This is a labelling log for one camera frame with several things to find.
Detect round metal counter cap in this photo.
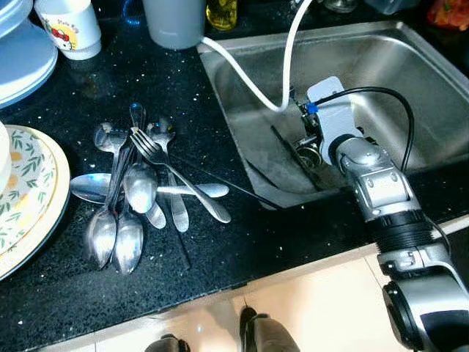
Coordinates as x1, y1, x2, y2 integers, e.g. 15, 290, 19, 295
322, 0, 360, 14

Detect black chopstick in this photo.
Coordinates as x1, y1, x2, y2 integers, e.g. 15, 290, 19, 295
174, 219, 193, 271
270, 125, 316, 190
165, 156, 285, 210
106, 139, 141, 217

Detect red orange pouch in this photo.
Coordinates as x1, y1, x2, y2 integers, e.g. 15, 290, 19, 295
427, 0, 469, 32

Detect floral leaf print plate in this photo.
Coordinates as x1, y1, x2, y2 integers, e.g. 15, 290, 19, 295
0, 126, 58, 254

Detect stainless steel sink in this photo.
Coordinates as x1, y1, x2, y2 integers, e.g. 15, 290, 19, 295
198, 20, 469, 210

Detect grey tumbler red badge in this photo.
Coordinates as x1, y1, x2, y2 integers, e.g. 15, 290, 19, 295
141, 0, 209, 51

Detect yellow oil bottle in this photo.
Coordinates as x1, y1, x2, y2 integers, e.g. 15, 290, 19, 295
205, 0, 240, 32

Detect white bowl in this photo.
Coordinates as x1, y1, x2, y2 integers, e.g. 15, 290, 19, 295
0, 121, 10, 195

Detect large steel serving spoon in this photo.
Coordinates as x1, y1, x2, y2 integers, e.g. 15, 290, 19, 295
70, 173, 230, 205

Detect robot left leg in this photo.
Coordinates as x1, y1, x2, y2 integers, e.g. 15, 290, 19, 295
145, 334, 193, 352

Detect cream rimmed plate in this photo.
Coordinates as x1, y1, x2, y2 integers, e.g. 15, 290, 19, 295
0, 123, 72, 282

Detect white hose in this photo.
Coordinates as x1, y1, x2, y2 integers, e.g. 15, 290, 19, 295
200, 0, 314, 113

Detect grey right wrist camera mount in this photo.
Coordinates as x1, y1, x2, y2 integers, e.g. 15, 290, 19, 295
304, 76, 365, 158

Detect white cartoon print mug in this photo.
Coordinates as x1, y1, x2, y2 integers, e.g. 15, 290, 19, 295
34, 0, 103, 61

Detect white tiered rack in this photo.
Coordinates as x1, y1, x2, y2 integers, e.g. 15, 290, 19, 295
0, 0, 59, 109

